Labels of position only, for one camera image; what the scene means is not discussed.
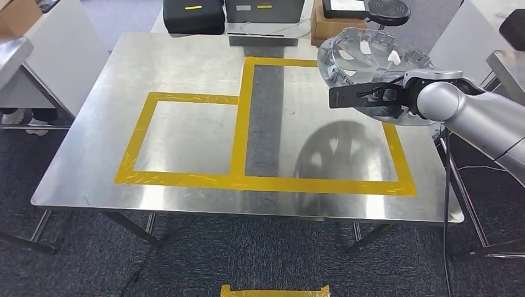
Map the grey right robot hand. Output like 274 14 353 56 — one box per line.
371 71 407 85

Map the silver plastic wheel hubcap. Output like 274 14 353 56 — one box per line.
316 26 439 127

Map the steel workbench table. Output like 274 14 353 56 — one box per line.
438 49 525 261
0 36 77 132
0 32 465 256

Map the black round stool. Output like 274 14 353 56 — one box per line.
367 0 412 28

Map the brown cardboard box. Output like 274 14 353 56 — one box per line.
0 0 44 38
310 0 368 46

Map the white cabinet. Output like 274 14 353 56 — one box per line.
22 0 110 117
428 0 511 85

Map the black tablet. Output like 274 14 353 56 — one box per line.
321 0 370 20

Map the yellow floor tape square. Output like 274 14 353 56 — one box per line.
220 283 331 297

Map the person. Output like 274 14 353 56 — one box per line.
0 107 59 136

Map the white floor cable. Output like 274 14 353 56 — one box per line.
457 163 510 173

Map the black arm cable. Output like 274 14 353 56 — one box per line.
442 129 453 297

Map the black floor cable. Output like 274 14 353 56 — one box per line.
119 246 165 297

